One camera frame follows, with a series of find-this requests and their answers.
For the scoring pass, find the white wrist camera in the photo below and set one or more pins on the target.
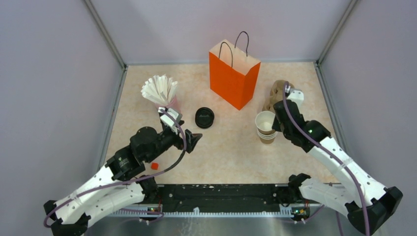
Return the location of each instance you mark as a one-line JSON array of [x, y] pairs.
[[170, 117], [295, 95]]

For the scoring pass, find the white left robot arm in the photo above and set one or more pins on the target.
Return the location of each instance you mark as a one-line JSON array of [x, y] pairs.
[[119, 182]]

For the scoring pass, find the small red cube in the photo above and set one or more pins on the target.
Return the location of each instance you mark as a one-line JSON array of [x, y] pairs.
[[154, 166]]

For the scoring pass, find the brown paper cup stack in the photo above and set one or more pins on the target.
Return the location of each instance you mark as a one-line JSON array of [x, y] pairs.
[[264, 121]]

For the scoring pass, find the pink straw holder cup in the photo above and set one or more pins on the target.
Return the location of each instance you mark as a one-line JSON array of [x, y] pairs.
[[174, 104]]

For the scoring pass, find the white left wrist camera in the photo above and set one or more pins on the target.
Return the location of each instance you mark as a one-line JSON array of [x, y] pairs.
[[170, 117]]

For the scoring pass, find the black lid stack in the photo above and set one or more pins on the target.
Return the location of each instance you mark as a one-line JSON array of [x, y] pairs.
[[204, 117]]

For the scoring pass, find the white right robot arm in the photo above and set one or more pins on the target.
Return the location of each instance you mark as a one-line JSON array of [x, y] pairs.
[[364, 201]]

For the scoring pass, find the cardboard cup carrier stack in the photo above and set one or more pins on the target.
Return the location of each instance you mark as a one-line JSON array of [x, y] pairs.
[[275, 95]]

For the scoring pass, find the orange paper bag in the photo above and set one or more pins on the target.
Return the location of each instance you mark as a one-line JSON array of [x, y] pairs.
[[233, 73]]

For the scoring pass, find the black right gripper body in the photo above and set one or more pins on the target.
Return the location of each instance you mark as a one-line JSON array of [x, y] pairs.
[[277, 126]]

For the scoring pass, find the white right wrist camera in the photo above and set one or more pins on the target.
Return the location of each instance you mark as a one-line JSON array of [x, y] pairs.
[[295, 95]]

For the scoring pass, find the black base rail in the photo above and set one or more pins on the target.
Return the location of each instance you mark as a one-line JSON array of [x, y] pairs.
[[224, 198]]

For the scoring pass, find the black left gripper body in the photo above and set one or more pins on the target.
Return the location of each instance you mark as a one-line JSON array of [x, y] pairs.
[[169, 138]]

